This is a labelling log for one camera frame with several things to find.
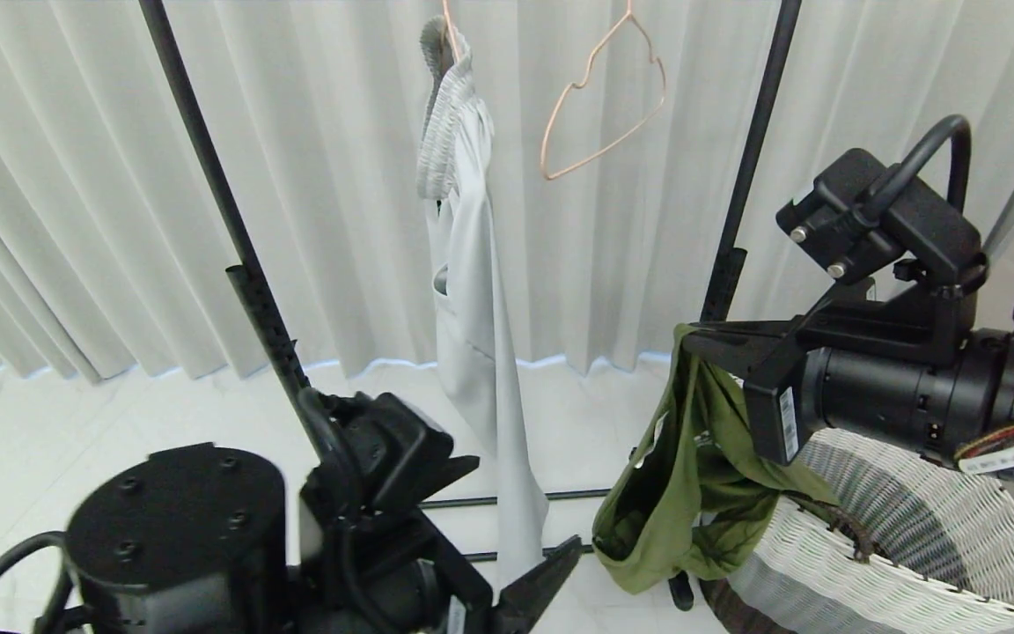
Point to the green shirt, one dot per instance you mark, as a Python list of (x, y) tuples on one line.
[(692, 493)]

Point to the pink clothes hanger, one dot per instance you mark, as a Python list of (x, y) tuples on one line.
[(604, 145), (451, 35)]

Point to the white curtain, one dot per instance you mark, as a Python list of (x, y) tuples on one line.
[(76, 176)]

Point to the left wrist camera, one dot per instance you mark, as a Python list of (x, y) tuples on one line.
[(384, 440)]

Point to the white laundry basket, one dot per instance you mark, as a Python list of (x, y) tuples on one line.
[(912, 528)]

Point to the pale grey trousers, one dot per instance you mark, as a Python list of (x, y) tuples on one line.
[(472, 308)]

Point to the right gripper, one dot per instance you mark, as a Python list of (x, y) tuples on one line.
[(877, 396)]

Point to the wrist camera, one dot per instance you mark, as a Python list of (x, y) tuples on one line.
[(912, 229), (384, 440)]

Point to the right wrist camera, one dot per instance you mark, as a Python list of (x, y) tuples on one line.
[(912, 229)]

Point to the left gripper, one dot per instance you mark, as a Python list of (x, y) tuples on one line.
[(401, 581)]

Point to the black clothes rack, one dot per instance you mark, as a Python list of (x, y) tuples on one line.
[(252, 282)]

